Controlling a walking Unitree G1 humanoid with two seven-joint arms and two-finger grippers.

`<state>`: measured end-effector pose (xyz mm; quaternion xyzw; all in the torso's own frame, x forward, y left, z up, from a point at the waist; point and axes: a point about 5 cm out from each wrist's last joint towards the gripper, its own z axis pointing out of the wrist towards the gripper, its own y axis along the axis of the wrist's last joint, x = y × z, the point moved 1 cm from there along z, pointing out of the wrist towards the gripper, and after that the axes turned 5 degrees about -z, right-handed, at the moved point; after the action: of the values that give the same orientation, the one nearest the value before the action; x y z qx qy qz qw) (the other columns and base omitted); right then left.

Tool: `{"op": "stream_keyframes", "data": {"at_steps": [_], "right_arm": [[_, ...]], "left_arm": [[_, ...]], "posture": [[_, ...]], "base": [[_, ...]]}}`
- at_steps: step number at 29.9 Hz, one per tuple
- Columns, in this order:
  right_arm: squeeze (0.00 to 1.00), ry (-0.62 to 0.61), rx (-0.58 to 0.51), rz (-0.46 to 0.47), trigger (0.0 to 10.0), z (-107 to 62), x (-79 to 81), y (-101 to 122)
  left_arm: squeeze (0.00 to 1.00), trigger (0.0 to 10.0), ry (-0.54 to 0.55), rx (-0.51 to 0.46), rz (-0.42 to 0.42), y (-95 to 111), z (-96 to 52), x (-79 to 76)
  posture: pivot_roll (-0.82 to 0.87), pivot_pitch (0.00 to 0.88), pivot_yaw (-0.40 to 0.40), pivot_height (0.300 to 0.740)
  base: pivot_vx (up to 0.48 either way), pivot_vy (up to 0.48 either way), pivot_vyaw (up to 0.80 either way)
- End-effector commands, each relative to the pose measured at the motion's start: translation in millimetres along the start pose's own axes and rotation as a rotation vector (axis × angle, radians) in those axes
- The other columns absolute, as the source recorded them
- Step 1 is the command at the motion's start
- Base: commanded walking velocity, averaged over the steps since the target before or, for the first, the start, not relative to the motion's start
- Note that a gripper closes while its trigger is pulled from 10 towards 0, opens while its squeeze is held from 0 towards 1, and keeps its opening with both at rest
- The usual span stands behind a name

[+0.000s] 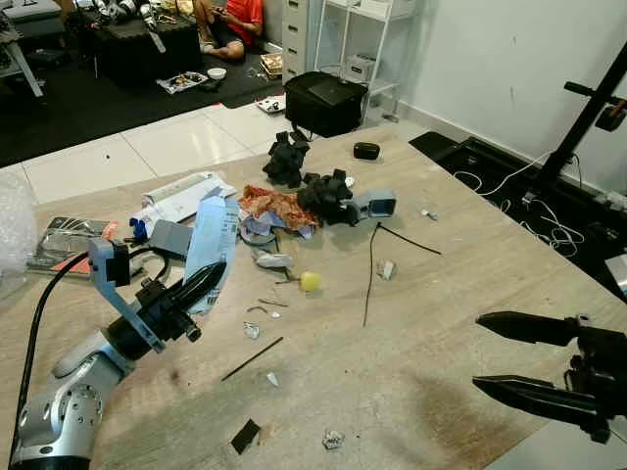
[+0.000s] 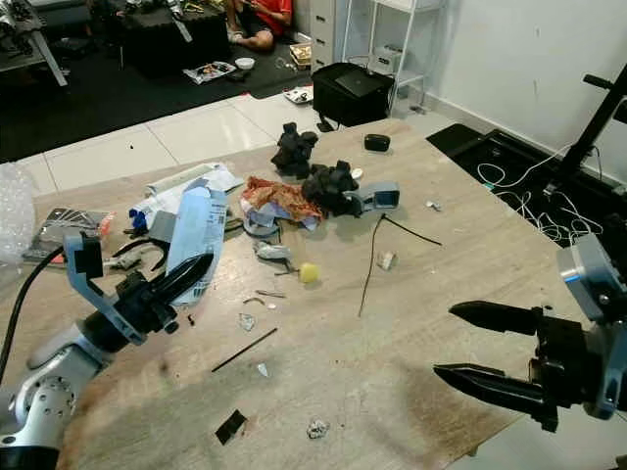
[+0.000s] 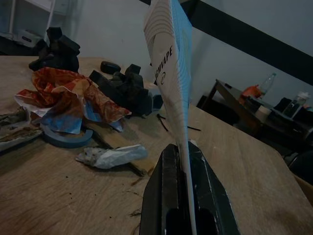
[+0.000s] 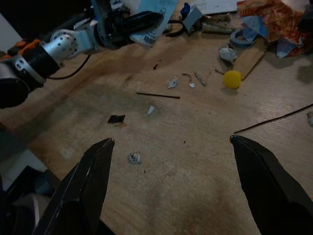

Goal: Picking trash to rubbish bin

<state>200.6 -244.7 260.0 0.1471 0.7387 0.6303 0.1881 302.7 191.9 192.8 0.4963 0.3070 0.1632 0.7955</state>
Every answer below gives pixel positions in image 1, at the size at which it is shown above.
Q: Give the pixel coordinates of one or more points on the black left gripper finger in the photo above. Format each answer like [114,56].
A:
[203,298]
[201,280]

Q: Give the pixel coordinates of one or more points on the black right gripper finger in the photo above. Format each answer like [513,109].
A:
[534,397]
[529,328]

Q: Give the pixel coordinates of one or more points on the blue and white plastic pouch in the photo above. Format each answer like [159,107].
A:
[216,230]

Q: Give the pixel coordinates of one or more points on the small grey box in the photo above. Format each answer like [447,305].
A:
[168,238]

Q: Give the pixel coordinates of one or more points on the small clear plastic shard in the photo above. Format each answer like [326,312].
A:
[251,330]

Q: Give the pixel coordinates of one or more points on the crumpled grey wrapper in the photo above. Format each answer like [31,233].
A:
[272,259]

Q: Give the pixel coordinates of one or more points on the thin black stick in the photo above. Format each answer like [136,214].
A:
[253,358]

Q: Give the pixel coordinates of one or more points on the blue bottle cap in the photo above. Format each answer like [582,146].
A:
[138,229]

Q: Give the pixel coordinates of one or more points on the white rolled plastic package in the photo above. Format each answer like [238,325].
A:
[176,196]

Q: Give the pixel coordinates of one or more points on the orange patterned crumpled wrapper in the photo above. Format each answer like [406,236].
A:
[269,206]

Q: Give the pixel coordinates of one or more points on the tiny white triangular shard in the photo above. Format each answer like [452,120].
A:
[271,379]

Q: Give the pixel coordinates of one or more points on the small yellow ball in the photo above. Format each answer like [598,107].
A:
[310,282]

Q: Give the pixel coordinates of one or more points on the silver foil packet red edge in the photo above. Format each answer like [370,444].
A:
[64,243]

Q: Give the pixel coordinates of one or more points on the small black square scrap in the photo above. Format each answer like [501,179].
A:
[246,437]

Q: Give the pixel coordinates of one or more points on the tall black crumpled foam lump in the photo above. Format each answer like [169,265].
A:
[287,157]

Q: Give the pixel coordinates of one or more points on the wide black crumpled foam lump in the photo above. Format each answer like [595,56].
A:
[326,196]

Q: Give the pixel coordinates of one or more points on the tiny silver metal piece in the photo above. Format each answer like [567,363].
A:
[430,213]

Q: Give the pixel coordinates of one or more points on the small folded foil scrap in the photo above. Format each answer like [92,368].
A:
[386,270]

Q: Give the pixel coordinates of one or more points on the clear bubble wrap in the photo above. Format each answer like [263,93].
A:
[14,225]

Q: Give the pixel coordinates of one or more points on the grey-blue device with dark window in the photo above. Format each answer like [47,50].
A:
[374,206]

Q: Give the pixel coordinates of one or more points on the crumpled foil ball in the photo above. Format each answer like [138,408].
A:
[333,440]

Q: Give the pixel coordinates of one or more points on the tray with snack packets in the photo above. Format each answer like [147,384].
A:
[182,83]

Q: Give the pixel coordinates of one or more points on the black floor rug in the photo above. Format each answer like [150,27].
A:
[88,113]

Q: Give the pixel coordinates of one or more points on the small white bowl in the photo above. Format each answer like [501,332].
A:
[217,73]

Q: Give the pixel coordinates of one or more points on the small black oval case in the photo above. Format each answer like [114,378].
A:
[366,151]

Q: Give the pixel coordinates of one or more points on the black printer box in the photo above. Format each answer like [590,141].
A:
[325,103]

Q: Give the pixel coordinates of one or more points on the small brown patterned box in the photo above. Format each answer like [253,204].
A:
[271,65]

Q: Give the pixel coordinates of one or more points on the low black table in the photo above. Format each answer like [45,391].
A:
[147,49]

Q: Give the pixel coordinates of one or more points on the white drawer cabinet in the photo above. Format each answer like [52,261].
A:
[296,34]

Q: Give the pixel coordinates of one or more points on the seated person in red shirt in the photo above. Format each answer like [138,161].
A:
[243,20]

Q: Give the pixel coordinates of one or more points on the grey desk with clutter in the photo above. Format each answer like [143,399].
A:
[15,54]

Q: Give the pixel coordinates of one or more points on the white metal shelf rack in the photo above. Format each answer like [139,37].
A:
[377,12]

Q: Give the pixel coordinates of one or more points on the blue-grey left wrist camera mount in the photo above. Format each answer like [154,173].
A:
[106,266]

